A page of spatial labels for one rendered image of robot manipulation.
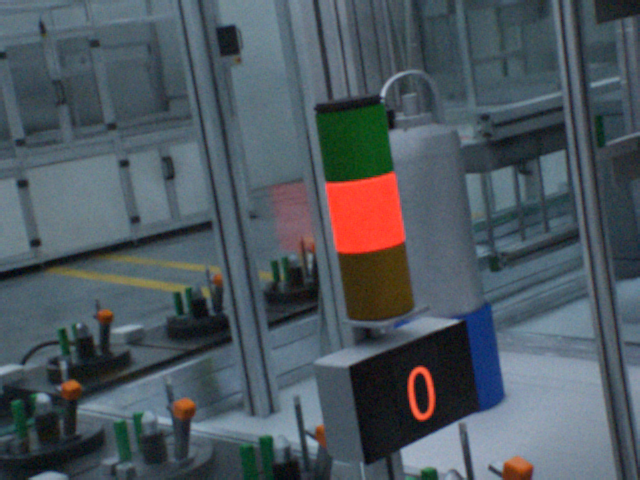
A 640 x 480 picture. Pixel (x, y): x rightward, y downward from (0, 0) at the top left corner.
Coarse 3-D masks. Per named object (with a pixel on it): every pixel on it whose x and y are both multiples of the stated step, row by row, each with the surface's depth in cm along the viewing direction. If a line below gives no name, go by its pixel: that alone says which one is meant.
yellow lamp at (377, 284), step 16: (352, 256) 87; (368, 256) 87; (384, 256) 87; (400, 256) 87; (352, 272) 87; (368, 272) 87; (384, 272) 87; (400, 272) 87; (352, 288) 88; (368, 288) 87; (384, 288) 87; (400, 288) 87; (352, 304) 88; (368, 304) 87; (384, 304) 87; (400, 304) 88; (368, 320) 88
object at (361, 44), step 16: (336, 0) 220; (352, 0) 220; (368, 0) 222; (336, 16) 220; (352, 16) 219; (368, 16) 222; (336, 32) 221; (352, 32) 219; (368, 32) 222; (384, 32) 225; (352, 48) 219; (368, 48) 222; (384, 48) 225; (352, 64) 220; (368, 64) 222; (384, 64) 225; (352, 80) 221; (368, 80) 222; (384, 80) 225
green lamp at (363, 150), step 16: (336, 112) 85; (352, 112) 85; (368, 112) 85; (384, 112) 87; (320, 128) 86; (336, 128) 85; (352, 128) 85; (368, 128) 85; (384, 128) 86; (320, 144) 87; (336, 144) 86; (352, 144) 85; (368, 144) 85; (384, 144) 86; (336, 160) 86; (352, 160) 85; (368, 160) 86; (384, 160) 86; (336, 176) 86; (352, 176) 86; (368, 176) 86
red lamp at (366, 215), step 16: (384, 176) 87; (336, 192) 87; (352, 192) 86; (368, 192) 86; (384, 192) 86; (336, 208) 87; (352, 208) 86; (368, 208) 86; (384, 208) 86; (336, 224) 87; (352, 224) 86; (368, 224) 86; (384, 224) 86; (400, 224) 88; (336, 240) 88; (352, 240) 87; (368, 240) 86; (384, 240) 87; (400, 240) 88
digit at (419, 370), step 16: (416, 352) 88; (432, 352) 90; (400, 368) 87; (416, 368) 88; (432, 368) 90; (400, 384) 87; (416, 384) 88; (432, 384) 90; (400, 400) 87; (416, 400) 88; (432, 400) 90; (400, 416) 87; (416, 416) 88; (432, 416) 90; (416, 432) 88
